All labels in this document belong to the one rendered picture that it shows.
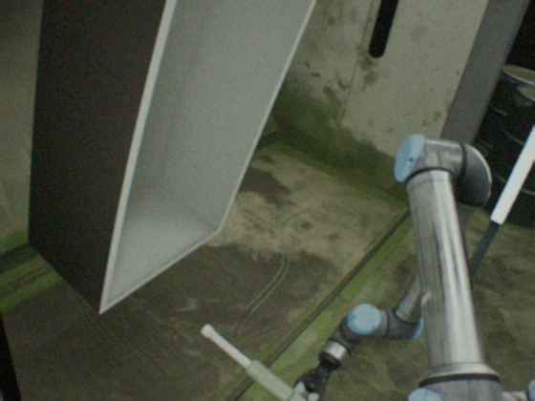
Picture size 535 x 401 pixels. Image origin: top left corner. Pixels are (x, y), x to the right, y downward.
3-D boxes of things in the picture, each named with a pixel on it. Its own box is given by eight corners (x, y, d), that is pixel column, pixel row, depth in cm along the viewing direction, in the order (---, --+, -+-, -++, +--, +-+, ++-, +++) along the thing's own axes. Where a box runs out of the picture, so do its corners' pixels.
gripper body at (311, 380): (313, 400, 144) (334, 371, 150) (320, 395, 137) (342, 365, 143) (294, 386, 146) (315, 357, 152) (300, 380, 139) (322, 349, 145)
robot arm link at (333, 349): (353, 353, 144) (328, 335, 147) (344, 366, 142) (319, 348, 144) (344, 361, 152) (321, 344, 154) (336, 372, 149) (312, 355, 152)
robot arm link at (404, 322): (495, 141, 115) (408, 323, 152) (452, 133, 114) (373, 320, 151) (515, 163, 106) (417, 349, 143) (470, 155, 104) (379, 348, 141)
